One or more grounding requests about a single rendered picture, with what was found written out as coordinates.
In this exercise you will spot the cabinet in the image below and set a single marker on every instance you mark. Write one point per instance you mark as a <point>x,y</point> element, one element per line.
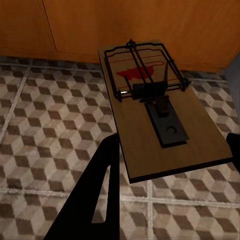
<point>199,35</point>

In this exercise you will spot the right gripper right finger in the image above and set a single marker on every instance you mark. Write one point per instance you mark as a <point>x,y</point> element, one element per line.
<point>233,141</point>

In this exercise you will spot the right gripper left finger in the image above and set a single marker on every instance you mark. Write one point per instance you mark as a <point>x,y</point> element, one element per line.
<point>74,221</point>

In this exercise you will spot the mousetrap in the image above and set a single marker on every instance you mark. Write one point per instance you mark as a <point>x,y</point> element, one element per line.
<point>163,127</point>

